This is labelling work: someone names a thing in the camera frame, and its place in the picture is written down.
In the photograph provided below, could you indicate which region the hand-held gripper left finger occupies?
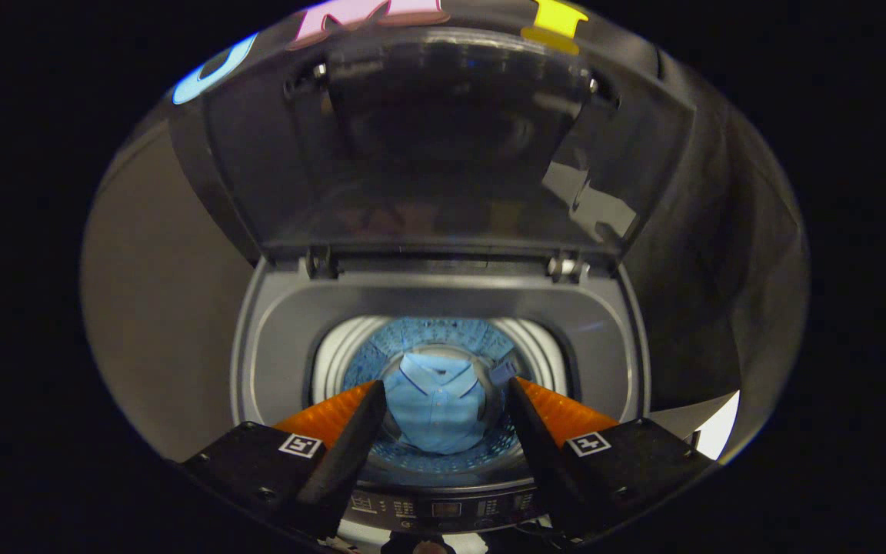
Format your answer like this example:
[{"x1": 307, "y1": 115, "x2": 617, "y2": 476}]
[{"x1": 180, "y1": 379, "x2": 388, "y2": 539}]

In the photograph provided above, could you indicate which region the dark washing machine lid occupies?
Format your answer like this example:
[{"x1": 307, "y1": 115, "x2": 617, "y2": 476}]
[{"x1": 168, "y1": 27, "x2": 698, "y2": 270}]

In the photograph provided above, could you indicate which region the light blue polo shirt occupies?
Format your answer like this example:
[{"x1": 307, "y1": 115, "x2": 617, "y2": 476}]
[{"x1": 383, "y1": 352, "x2": 490, "y2": 455}]

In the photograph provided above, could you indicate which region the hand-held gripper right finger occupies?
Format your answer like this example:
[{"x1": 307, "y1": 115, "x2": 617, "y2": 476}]
[{"x1": 507, "y1": 376, "x2": 717, "y2": 539}]

